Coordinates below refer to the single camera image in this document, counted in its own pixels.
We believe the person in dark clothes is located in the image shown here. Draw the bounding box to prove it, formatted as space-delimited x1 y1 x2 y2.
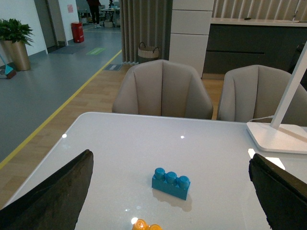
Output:
87 0 101 28

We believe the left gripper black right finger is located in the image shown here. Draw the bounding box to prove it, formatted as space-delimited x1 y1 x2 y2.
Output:
248 153 307 230

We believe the yellow two-stud block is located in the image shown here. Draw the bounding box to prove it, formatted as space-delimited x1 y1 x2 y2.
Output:
132 219 162 230

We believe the woven basket with handles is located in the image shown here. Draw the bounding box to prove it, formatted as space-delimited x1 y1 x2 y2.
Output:
138 42 160 64

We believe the right beige chair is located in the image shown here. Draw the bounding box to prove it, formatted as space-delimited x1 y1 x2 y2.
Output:
217 64 307 126

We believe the white lamp cable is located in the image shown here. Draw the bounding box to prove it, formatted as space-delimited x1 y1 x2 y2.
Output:
248 115 275 123

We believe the white desk lamp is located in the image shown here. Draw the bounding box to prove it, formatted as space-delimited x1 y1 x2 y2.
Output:
247 46 307 154

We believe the blue three-stud block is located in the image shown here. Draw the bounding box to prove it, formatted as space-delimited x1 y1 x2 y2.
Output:
152 168 190 200

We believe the red bin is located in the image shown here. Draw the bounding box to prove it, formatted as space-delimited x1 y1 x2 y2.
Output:
71 22 84 43

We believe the potted green plant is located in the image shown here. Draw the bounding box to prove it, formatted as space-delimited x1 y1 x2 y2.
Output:
0 19 33 71

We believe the white cabinet column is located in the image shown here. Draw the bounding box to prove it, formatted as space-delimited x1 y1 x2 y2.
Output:
169 0 214 78

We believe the beige chair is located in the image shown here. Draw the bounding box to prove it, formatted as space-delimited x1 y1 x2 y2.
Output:
112 59 213 119
217 64 307 126

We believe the dark counter with white top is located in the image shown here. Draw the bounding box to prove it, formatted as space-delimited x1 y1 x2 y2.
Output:
203 20 307 74

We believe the left beige chair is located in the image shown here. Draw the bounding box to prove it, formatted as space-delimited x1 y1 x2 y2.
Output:
112 59 213 119

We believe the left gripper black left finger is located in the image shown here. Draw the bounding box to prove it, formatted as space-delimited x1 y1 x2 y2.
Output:
0 149 94 230

